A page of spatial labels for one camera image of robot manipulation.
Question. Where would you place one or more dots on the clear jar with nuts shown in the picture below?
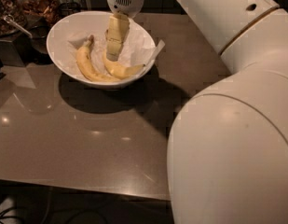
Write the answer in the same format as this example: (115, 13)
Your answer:
(13, 9)

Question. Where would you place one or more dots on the metal scoop handle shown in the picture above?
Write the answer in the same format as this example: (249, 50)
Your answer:
(10, 20)

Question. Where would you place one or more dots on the white ceramic bowl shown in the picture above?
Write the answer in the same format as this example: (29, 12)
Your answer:
(63, 30)

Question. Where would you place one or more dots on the yellow banana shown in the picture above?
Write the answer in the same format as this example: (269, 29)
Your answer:
(119, 70)
(85, 66)

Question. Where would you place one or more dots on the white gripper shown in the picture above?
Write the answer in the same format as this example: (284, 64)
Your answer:
(126, 0)

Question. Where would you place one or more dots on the glass jar with snacks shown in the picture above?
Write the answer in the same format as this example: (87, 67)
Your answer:
(46, 9)

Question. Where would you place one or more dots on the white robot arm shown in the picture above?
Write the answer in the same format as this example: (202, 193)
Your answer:
(227, 157)

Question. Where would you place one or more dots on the white paper liner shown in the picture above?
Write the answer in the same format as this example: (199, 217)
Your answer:
(139, 48)

